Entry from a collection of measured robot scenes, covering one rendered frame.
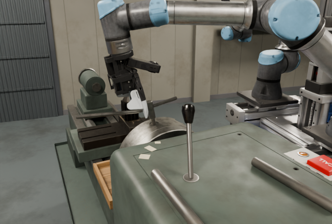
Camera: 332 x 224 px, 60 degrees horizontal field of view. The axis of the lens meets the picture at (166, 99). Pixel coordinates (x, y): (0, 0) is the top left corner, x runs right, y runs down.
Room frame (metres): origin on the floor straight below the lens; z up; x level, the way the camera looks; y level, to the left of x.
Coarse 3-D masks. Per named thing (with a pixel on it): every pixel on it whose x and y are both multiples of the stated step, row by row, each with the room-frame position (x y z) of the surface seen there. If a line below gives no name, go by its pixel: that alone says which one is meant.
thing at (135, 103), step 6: (132, 90) 0.83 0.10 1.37; (132, 96) 0.82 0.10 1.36; (138, 96) 0.83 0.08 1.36; (132, 102) 0.81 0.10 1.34; (138, 102) 0.82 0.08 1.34; (144, 102) 0.81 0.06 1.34; (132, 108) 0.80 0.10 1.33; (138, 108) 0.81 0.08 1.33; (144, 108) 0.81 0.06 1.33; (144, 114) 0.81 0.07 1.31
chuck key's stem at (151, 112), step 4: (148, 100) 0.90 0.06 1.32; (148, 104) 0.89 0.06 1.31; (152, 104) 0.89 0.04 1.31; (148, 108) 0.89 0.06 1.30; (152, 108) 0.89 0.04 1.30; (148, 112) 0.89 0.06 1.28; (152, 112) 0.89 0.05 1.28; (152, 116) 0.89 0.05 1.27; (152, 120) 0.89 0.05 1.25; (152, 124) 0.90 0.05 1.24; (156, 124) 0.90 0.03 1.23
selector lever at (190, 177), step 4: (188, 124) 0.61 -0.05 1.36; (188, 128) 0.61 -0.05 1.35; (188, 132) 0.60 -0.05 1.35; (188, 136) 0.60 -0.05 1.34; (188, 140) 0.59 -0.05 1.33; (188, 144) 0.59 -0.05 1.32; (188, 148) 0.59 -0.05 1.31; (188, 152) 0.58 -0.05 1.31; (192, 152) 0.58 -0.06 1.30; (188, 156) 0.58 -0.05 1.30; (192, 156) 0.58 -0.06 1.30; (188, 160) 0.57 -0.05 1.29; (192, 160) 0.57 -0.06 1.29; (188, 164) 0.57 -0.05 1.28; (192, 164) 0.57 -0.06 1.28; (188, 168) 0.56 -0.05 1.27; (192, 168) 0.56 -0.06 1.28; (188, 172) 0.56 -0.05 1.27; (192, 172) 0.56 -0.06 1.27; (184, 176) 0.56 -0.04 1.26; (188, 176) 0.56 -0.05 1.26; (192, 176) 0.55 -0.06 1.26; (196, 176) 0.56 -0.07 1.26; (188, 180) 0.54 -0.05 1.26; (192, 180) 0.54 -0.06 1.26; (196, 180) 0.54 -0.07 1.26
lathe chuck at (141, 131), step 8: (160, 120) 0.93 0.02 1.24; (168, 120) 0.93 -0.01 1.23; (136, 128) 0.91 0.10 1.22; (144, 128) 0.89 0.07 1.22; (152, 128) 0.87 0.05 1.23; (160, 128) 0.87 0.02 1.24; (128, 136) 0.89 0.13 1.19; (136, 136) 0.86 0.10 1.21; (144, 136) 0.84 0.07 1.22; (128, 144) 0.86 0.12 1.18; (136, 144) 0.83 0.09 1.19
